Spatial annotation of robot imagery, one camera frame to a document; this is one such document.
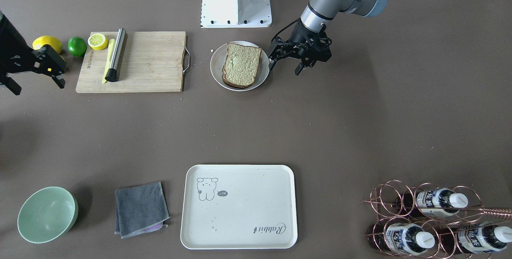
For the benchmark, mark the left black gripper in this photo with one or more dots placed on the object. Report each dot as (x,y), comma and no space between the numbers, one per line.
(298,35)

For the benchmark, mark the white round plate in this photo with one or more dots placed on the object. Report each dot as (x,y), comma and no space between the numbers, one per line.
(216,65)

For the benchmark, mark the grey folded cloth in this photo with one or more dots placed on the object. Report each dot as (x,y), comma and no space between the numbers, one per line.
(140,209)

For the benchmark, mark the dark tea bottle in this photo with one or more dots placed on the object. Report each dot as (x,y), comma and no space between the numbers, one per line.
(404,239)
(475,239)
(431,204)

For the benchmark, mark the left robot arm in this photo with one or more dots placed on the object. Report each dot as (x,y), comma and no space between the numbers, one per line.
(308,42)

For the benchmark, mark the copper wire bottle rack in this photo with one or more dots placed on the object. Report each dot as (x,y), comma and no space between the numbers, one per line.
(429,221)

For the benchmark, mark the yellow knife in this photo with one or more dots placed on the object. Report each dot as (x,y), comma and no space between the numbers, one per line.
(111,44)

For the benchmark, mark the whole lemon upper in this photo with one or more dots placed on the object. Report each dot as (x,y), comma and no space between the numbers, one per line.
(55,43)

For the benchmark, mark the bamboo cutting board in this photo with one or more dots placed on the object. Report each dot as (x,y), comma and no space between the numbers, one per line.
(150,62)

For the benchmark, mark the steel muddler black tip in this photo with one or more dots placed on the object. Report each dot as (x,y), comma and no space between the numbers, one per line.
(112,74)

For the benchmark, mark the half lemon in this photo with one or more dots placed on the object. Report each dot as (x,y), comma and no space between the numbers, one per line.
(98,41)

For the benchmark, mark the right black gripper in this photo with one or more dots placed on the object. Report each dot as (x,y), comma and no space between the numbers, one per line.
(10,49)

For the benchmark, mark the dark tea bottle front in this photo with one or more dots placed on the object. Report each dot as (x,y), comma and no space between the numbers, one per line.
(431,204)

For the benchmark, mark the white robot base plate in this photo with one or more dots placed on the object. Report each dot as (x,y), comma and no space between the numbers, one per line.
(235,14)

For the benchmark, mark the dark tea bottle back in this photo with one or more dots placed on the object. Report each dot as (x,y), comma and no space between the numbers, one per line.
(475,239)

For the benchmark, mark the mint green bowl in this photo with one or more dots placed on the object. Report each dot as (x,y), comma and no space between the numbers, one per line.
(47,215)

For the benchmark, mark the green lime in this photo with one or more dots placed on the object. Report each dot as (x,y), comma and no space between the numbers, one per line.
(77,46)

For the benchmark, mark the cream rabbit tray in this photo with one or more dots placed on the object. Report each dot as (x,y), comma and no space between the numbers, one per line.
(239,207)

